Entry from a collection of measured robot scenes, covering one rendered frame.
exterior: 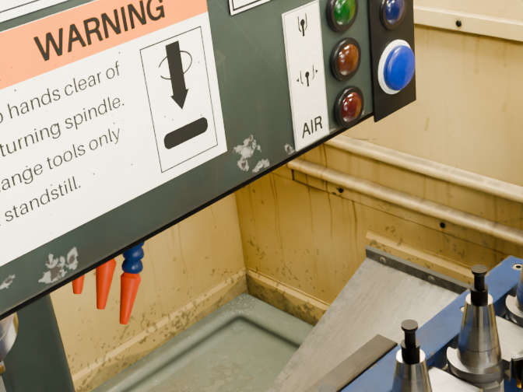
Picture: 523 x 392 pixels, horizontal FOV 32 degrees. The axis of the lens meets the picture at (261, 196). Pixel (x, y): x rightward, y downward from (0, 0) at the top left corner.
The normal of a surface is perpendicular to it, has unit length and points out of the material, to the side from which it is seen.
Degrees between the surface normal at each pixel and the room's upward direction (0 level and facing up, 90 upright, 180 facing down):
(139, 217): 90
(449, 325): 0
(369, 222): 90
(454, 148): 90
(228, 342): 0
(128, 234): 90
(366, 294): 24
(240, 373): 0
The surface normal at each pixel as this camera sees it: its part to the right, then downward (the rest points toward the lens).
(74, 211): 0.70, 0.26
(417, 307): -0.38, -0.63
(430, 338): -0.11, -0.88
